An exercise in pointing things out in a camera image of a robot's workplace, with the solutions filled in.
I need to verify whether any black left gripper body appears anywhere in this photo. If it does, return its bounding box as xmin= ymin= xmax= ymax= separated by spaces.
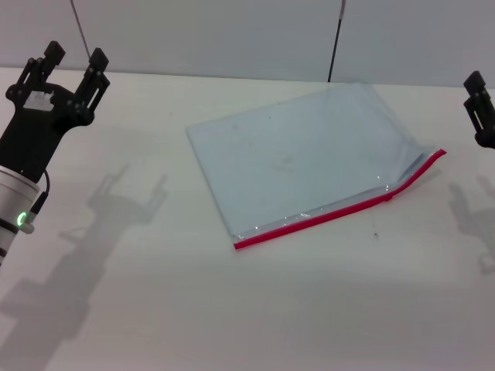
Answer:
xmin=0 ymin=82 xmax=97 ymax=183

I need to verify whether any clear document bag red zipper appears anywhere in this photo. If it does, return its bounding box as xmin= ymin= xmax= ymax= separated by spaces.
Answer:
xmin=185 ymin=81 xmax=448 ymax=253

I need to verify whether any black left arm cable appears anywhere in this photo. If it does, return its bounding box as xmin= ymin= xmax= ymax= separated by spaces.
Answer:
xmin=23 ymin=168 xmax=52 ymax=233

